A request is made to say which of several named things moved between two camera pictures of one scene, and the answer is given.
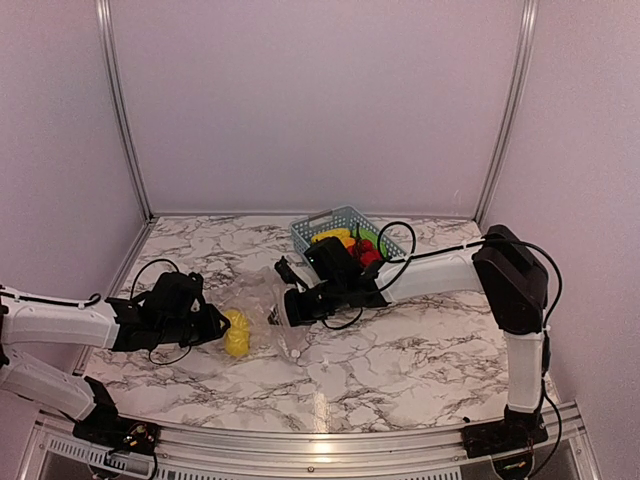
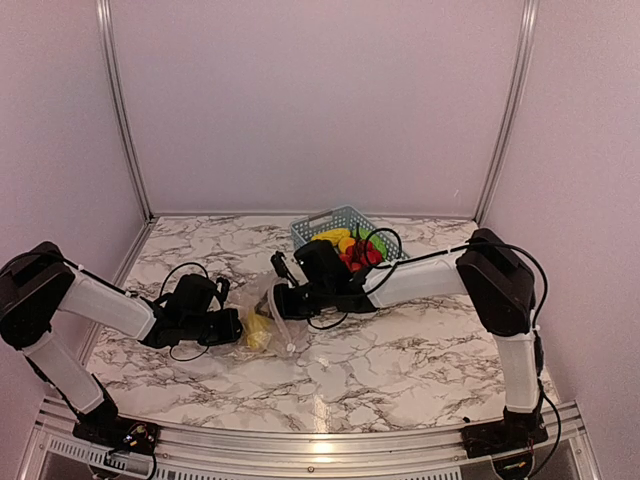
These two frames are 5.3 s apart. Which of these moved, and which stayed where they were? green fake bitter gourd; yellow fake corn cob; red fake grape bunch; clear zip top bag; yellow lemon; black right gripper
Moved: clear zip top bag; yellow lemon
Stayed: black right gripper; green fake bitter gourd; yellow fake corn cob; red fake grape bunch
